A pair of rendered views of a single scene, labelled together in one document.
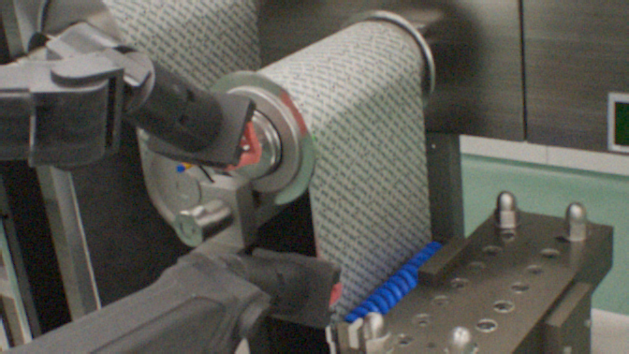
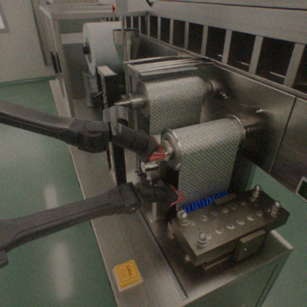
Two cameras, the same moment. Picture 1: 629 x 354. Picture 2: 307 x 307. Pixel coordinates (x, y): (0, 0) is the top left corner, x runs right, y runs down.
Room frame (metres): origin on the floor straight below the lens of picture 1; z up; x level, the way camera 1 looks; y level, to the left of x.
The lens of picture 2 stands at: (0.34, -0.22, 1.70)
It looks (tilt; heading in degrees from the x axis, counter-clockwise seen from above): 34 degrees down; 28
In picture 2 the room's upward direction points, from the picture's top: straight up
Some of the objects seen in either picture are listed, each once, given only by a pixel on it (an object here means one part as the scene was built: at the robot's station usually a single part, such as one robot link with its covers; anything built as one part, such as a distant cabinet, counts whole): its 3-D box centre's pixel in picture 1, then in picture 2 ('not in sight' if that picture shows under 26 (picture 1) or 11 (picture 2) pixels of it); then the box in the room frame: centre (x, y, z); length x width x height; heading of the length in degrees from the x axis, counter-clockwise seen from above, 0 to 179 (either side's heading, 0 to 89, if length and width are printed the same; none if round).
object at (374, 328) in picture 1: (374, 331); (184, 217); (0.88, -0.04, 1.05); 0.04 x 0.04 x 0.04
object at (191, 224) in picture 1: (194, 226); (145, 166); (0.92, 0.13, 1.18); 0.04 x 0.02 x 0.04; 53
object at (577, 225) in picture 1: (576, 217); (276, 205); (1.08, -0.32, 1.05); 0.04 x 0.04 x 0.04
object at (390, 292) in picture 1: (400, 287); (207, 202); (1.01, -0.09, 1.03); 0.21 x 0.04 x 0.03; 143
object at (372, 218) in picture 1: (377, 224); (205, 182); (1.02, -0.07, 1.11); 0.23 x 0.01 x 0.18; 143
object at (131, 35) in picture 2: not in sight; (126, 36); (1.48, 0.56, 1.50); 0.14 x 0.14 x 0.06
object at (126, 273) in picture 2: not in sight; (127, 273); (0.68, 0.07, 0.91); 0.07 x 0.07 x 0.02; 53
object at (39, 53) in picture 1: (24, 67); (122, 103); (1.05, 0.30, 1.33); 0.06 x 0.03 x 0.03; 143
